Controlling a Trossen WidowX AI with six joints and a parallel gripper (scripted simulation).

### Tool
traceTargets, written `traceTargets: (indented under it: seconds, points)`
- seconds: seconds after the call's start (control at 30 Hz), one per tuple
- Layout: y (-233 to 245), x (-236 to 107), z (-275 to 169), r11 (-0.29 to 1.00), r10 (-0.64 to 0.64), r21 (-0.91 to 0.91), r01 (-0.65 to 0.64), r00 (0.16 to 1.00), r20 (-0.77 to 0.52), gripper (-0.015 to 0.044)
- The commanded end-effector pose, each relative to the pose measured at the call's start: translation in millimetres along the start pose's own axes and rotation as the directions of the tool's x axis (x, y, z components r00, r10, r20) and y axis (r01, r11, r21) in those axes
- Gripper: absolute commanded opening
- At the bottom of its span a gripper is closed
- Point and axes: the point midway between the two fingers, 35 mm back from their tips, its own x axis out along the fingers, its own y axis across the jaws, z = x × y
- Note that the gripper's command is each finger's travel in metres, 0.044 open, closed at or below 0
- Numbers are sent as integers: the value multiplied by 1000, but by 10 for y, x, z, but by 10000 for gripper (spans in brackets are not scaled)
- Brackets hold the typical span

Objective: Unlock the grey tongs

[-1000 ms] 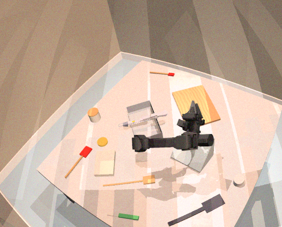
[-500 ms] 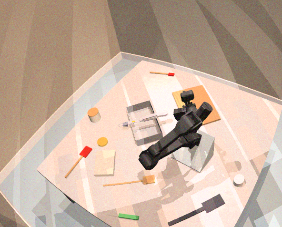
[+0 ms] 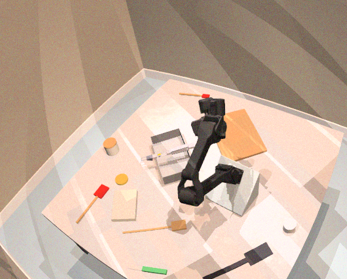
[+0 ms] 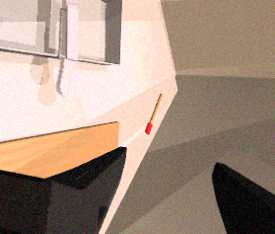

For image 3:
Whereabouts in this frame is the orange round disc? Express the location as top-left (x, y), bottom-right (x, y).
top-left (115, 173), bottom-right (128, 186)

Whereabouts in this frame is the grey cylinder with orange lid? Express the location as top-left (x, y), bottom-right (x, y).
top-left (103, 137), bottom-right (120, 156)

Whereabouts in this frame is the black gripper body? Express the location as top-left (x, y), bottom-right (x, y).
top-left (198, 97), bottom-right (220, 144)

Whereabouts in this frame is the white short cylinder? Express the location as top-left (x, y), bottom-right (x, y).
top-left (283, 218), bottom-right (297, 233)

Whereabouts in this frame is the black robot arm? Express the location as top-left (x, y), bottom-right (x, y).
top-left (178, 98), bottom-right (244, 207)

